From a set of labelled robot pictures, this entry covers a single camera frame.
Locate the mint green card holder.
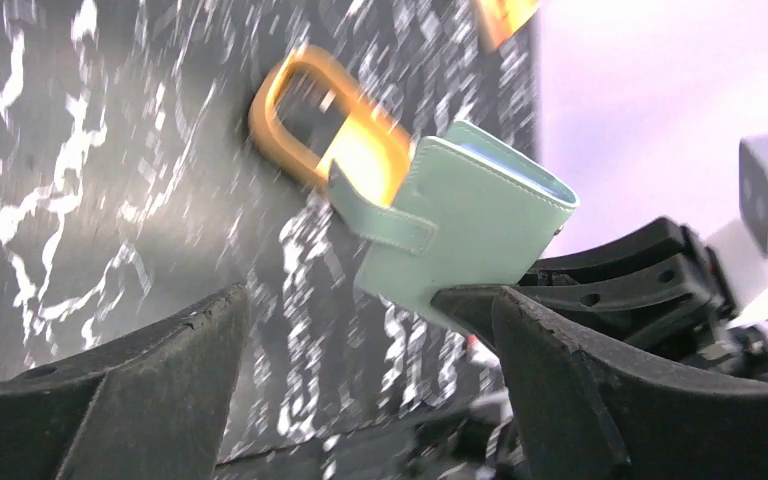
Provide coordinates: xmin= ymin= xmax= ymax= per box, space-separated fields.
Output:
xmin=326 ymin=120 xmax=580 ymax=335

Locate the card inside tray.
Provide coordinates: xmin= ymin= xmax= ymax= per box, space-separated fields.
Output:
xmin=276 ymin=69 xmax=352 ymax=159

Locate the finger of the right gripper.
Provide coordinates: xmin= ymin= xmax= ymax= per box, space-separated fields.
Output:
xmin=430 ymin=217 xmax=736 ymax=352

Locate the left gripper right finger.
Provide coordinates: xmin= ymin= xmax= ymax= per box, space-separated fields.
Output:
xmin=491 ymin=287 xmax=768 ymax=479

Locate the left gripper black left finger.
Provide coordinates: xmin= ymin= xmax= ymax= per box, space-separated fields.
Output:
xmin=0 ymin=284 xmax=251 ymax=480

